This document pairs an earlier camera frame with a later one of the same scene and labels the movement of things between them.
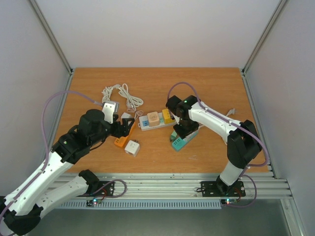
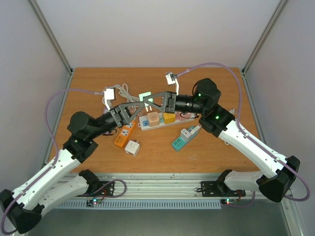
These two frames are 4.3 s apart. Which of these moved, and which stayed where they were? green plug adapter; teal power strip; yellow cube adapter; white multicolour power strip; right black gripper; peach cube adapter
Moved: green plug adapter; right black gripper
Stayed: peach cube adapter; yellow cube adapter; teal power strip; white multicolour power strip
